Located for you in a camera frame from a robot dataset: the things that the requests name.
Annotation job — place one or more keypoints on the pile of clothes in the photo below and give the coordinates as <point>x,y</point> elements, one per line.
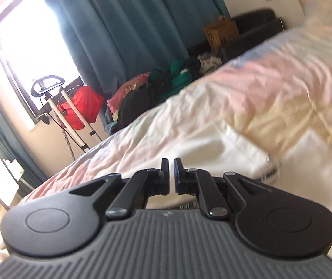
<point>139,104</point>

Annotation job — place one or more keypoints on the bed with pastel sheet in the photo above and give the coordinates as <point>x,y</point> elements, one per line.
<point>285,87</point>

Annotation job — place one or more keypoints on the brown paper bag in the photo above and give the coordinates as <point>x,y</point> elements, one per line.
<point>221,33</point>

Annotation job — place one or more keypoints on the narrow blue curtain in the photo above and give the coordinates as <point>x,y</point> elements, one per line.
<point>6,139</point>

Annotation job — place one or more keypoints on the black armchair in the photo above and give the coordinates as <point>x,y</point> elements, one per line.
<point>256,26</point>

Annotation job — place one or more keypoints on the dark framed window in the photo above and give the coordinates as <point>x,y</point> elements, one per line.
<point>35,43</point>

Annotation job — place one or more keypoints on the green cloth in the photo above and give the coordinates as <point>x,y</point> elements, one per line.
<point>177,78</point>

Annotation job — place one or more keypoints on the red cloth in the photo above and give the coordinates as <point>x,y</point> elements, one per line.
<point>81,107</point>

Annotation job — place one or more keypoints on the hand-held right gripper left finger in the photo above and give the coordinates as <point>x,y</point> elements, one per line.
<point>142,186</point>

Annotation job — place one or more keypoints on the patterned light cloth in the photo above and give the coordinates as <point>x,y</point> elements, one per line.
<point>209,62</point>

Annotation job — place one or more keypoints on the white garment steamer stand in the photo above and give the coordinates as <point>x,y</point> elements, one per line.
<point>67,122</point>

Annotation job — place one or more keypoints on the pink clothes pile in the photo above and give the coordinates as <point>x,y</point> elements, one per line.
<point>125,93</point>

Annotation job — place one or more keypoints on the wide blue curtain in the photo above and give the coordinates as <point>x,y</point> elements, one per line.
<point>131,29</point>

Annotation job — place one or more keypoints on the small black sill object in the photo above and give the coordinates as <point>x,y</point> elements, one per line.
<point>44,118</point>

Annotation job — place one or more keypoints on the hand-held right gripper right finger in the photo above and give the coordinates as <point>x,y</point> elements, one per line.
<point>200,186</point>

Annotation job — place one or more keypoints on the cream white sweatpants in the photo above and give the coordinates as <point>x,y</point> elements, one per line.
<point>241,157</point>

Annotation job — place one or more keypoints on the white wall outlet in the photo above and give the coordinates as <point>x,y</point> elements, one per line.
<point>14,170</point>

